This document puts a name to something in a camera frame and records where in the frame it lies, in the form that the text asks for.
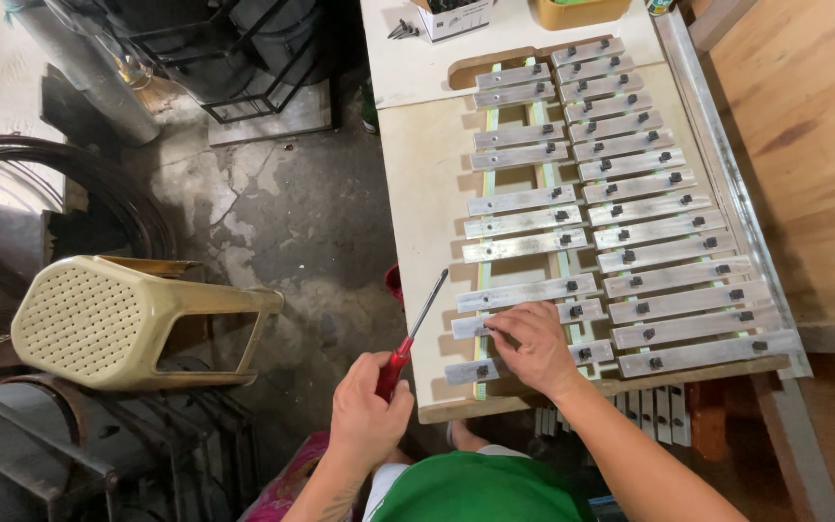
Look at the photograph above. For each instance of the yellow plastic container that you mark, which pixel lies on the yellow plastic container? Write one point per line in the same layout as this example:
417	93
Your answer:
580	13

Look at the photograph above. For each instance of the small tin can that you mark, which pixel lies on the small tin can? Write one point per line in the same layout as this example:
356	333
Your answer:
659	6

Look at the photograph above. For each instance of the pile of black screws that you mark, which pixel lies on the pile of black screws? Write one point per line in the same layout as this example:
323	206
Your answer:
403	30

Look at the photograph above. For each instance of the dark metal machine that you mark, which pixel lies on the dark metal machine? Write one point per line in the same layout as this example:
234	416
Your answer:
40	449

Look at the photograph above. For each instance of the beige plastic stool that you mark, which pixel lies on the beige plastic stool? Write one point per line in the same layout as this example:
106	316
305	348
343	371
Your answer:
91	323

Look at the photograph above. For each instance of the red plastic container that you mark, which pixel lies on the red plastic container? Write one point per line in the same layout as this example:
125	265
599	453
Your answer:
394	284

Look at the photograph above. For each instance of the straw broom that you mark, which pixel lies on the straw broom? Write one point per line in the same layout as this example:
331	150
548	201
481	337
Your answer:
153	87

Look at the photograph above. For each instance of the person's right hand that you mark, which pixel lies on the person's right hand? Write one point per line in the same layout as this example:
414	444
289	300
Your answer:
544	352

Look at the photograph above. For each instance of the plywood panel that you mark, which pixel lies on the plywood panel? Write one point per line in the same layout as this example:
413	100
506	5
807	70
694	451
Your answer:
801	145

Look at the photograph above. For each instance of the green bottle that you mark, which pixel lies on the green bottle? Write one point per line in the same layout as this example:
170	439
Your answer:
368	109

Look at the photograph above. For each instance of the pink bag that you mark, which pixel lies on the pink bag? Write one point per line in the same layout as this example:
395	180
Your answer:
291	478

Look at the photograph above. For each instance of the black metal frame rack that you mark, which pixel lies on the black metal frame rack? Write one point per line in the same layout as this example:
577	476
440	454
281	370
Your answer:
243	65

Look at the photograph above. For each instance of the person's foot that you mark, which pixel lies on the person's foot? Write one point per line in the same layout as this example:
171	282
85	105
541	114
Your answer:
465	436

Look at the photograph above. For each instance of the rows of silver xylophone bars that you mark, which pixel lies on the rows of silver xylophone bars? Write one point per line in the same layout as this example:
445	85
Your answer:
649	210

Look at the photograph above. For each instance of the stack of spare metal bars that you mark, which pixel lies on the stack of spare metal bars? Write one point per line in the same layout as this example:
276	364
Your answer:
660	415

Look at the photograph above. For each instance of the silver metal tone bar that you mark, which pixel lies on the silver metal tone bar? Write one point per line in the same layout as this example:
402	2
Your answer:
596	310

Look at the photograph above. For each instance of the long aluminium rail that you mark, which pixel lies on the long aluminium rail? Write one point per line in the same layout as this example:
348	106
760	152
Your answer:
715	145

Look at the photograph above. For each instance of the wooden xylophone frame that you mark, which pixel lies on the wooden xylophone frame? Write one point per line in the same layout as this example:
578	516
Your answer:
472	72

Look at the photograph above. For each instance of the grey metal cylinder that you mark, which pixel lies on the grey metal cylinder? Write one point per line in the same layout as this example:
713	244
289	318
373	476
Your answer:
88	80

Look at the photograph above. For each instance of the white cardboard box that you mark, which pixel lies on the white cardboard box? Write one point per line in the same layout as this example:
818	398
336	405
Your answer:
457	23

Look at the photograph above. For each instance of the person's left hand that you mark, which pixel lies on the person's left hand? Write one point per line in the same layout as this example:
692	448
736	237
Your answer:
363	424

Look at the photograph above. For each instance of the person's green shirt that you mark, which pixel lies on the person's green shirt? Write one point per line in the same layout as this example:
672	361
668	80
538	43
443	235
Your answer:
479	489

